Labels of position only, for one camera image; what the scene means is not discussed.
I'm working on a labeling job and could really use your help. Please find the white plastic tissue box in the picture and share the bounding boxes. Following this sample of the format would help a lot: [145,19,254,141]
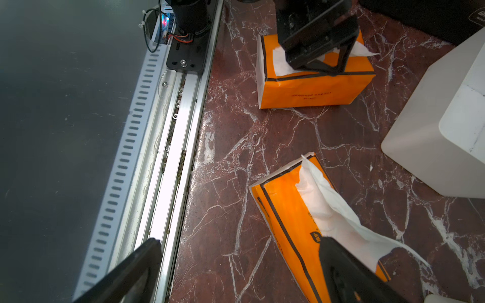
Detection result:
[381,29,484,199]

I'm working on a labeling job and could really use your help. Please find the black plastic toolbox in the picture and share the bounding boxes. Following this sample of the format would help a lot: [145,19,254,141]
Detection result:
[359,0,484,45]

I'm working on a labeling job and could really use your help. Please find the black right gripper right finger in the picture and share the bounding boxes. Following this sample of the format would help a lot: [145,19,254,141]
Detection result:
[319,237,406,302]

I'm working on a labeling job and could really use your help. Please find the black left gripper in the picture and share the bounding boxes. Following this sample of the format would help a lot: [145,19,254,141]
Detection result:
[274,0,359,74]

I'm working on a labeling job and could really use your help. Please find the white slotted cable duct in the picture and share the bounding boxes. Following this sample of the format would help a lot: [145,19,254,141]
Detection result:
[73,45,169,300]

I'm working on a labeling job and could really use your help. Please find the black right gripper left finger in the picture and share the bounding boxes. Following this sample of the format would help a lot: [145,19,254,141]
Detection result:
[76,238,163,302]

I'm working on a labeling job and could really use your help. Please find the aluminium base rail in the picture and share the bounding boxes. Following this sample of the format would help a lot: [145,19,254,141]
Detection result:
[110,1,224,302]

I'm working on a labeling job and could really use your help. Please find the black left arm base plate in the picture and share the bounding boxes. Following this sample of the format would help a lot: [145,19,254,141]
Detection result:
[166,0,220,74]

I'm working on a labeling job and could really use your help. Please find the orange tissue pack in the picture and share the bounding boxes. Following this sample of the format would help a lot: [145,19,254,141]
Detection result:
[250,152,423,302]
[256,34,375,109]

